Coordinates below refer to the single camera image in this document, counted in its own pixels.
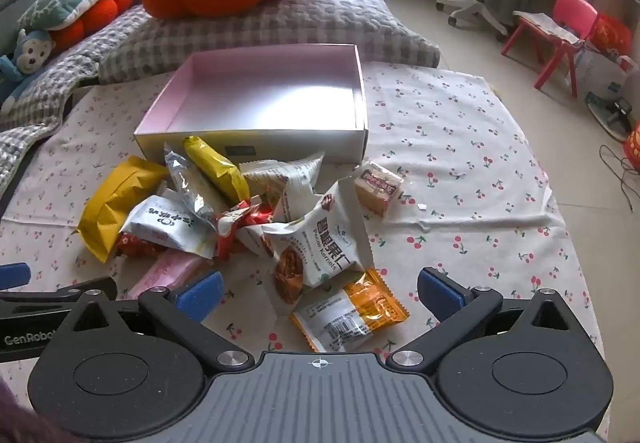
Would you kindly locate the grey checked blanket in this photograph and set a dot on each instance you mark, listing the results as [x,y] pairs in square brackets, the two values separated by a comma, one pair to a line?
[75,65]

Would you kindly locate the orange and white snack packet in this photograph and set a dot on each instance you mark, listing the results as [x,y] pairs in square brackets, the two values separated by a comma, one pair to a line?
[350,313]

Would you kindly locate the red patterned bag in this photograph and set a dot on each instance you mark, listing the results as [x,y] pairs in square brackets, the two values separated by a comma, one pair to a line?
[612,33]

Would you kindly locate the blue monkey plush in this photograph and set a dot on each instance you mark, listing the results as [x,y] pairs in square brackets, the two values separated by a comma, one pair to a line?
[27,58]

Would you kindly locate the red and white snack packet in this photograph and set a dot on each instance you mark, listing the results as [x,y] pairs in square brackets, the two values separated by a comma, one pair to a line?
[230,233]

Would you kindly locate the grey checked pillow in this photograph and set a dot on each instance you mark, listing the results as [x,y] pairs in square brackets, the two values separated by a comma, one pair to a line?
[300,18]

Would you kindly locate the small red snack packet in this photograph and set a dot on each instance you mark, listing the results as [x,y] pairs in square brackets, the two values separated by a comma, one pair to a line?
[245,209]

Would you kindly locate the clear cake packet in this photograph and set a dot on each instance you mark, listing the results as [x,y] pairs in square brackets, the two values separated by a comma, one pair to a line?
[377,185]

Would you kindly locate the red snack packet round print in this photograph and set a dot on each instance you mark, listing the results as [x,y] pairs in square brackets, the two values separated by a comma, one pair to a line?
[140,245]

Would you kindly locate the slim yellow snack bar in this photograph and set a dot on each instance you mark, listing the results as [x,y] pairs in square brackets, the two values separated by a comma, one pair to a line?
[215,168]

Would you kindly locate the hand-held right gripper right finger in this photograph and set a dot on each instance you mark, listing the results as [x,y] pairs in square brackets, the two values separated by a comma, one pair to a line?
[440,294]

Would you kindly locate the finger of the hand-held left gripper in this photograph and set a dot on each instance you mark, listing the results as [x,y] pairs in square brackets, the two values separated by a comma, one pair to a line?
[12,275]
[40,303]

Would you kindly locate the white snack packet zigzag edge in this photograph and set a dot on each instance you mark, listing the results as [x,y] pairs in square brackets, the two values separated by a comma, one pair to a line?
[285,173]

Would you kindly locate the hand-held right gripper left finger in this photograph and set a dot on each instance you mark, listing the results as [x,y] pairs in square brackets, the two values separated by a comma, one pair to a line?
[200,297]

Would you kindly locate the silver foil snack packet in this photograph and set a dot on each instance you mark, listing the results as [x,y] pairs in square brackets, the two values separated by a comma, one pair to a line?
[187,188]

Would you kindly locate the large yellow snack packet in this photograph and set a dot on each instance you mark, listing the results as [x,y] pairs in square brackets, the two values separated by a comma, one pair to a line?
[112,203]

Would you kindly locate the pink snack packet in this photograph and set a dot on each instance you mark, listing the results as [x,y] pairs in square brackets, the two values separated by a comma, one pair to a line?
[170,273]

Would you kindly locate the person's maroon clothing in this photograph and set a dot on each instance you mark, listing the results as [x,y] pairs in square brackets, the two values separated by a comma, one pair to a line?
[25,413]

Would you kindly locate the pink plastic child chair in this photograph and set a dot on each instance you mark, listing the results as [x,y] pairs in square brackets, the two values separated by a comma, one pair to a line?
[575,8]

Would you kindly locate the white snack packet blue print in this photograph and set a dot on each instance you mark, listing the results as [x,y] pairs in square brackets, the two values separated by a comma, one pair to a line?
[160,223]

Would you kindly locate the small orange pumpkin plush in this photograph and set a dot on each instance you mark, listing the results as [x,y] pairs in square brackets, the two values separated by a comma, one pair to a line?
[97,13]

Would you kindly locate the white cardboard box pink inside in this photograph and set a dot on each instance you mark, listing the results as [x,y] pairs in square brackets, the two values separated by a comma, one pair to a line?
[265,98]

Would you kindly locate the white nut packet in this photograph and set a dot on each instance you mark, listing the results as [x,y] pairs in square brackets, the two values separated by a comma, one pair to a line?
[320,238]

